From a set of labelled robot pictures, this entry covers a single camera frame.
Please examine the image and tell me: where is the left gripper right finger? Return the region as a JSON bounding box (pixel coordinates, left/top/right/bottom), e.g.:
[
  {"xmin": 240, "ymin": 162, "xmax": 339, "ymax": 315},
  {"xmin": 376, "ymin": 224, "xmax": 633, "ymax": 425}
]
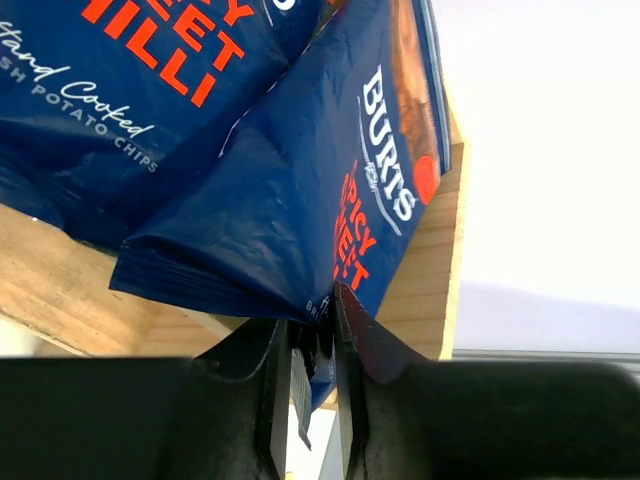
[{"xmin": 332, "ymin": 283, "xmax": 639, "ymax": 479}]

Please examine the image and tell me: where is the wooden two-tier shelf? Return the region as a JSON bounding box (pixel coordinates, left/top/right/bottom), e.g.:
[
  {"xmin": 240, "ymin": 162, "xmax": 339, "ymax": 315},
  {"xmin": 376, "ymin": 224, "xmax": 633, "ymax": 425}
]
[{"xmin": 1, "ymin": 118, "xmax": 469, "ymax": 360}]

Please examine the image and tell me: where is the spicy sweet chilli bag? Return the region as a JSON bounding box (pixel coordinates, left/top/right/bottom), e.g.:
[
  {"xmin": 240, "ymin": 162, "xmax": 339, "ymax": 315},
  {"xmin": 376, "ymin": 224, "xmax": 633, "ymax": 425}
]
[
  {"xmin": 1, "ymin": 0, "xmax": 336, "ymax": 249},
  {"xmin": 110, "ymin": 1, "xmax": 452, "ymax": 415}
]

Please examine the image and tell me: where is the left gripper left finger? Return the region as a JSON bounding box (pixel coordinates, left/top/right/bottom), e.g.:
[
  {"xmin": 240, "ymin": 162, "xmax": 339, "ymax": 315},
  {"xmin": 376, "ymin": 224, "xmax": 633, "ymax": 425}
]
[{"xmin": 1, "ymin": 319, "xmax": 290, "ymax": 479}]

